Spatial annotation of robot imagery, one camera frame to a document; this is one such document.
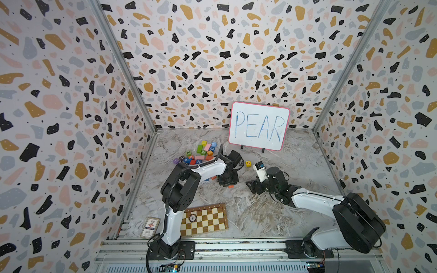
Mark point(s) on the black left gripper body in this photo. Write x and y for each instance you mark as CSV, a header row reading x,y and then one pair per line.
x,y
231,180

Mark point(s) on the wooden chessboard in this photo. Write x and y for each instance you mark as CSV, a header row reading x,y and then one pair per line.
x,y
204,219

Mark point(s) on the pink framed whiteboard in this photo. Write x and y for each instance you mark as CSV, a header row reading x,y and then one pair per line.
x,y
258,126

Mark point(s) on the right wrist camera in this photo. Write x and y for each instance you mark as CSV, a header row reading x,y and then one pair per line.
x,y
261,171

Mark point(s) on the small pink block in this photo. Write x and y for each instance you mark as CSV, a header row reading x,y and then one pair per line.
x,y
207,147

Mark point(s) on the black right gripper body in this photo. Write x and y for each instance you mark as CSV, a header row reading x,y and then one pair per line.
x,y
266,186

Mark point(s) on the small card box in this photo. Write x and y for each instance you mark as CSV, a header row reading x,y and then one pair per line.
x,y
150,227

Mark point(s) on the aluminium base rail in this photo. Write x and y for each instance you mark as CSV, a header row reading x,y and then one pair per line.
x,y
234,255

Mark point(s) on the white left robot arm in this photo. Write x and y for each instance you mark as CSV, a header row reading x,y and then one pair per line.
x,y
182,184

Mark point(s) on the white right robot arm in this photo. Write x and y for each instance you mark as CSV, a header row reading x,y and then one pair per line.
x,y
356,225

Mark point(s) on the tall green block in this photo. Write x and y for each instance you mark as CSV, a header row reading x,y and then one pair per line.
x,y
199,149

